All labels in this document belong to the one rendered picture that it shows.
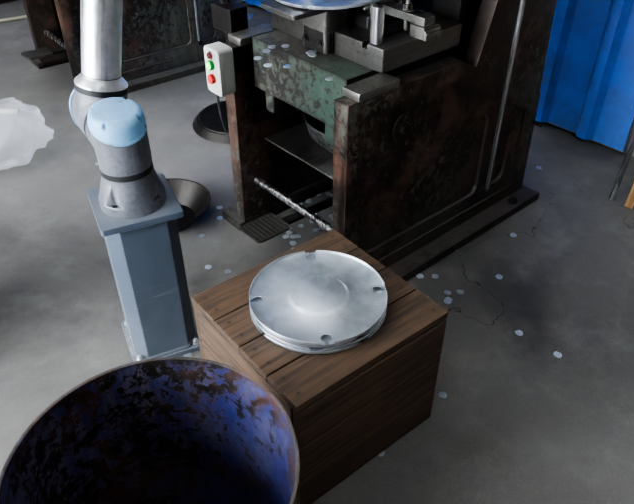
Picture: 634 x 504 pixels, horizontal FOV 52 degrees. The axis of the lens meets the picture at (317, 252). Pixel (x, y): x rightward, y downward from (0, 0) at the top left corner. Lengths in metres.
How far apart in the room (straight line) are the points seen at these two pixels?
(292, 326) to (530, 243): 1.14
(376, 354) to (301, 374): 0.15
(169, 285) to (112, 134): 0.42
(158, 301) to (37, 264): 0.65
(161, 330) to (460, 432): 0.78
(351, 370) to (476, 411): 0.51
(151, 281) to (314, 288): 0.44
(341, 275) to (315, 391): 0.30
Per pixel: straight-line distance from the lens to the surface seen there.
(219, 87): 1.91
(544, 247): 2.23
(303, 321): 1.30
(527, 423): 1.69
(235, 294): 1.41
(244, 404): 1.13
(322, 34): 1.75
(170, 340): 1.75
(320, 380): 1.23
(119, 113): 1.45
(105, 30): 1.51
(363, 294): 1.36
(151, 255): 1.56
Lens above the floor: 1.28
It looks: 38 degrees down
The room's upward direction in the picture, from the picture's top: straight up
